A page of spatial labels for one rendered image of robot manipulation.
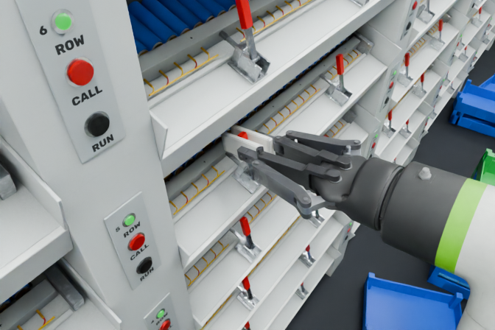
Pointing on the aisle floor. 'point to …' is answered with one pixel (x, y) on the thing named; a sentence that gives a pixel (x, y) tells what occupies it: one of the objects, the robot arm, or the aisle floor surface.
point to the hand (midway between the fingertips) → (247, 144)
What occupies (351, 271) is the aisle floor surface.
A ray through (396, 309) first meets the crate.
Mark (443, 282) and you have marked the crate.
